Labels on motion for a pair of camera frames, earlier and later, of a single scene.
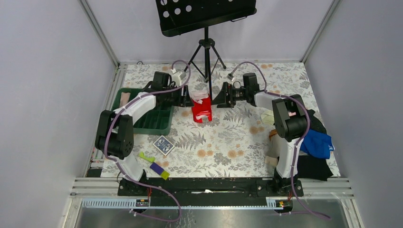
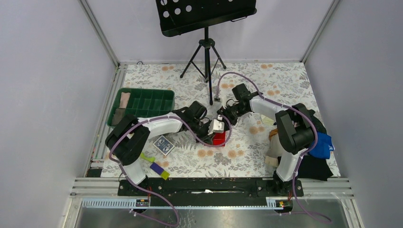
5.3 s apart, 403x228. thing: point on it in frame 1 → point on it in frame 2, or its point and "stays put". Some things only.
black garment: x=310 y=167 stays put
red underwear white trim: x=201 y=108 → x=219 y=138
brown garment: x=272 y=132 stays put
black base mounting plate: x=209 y=192 stays put
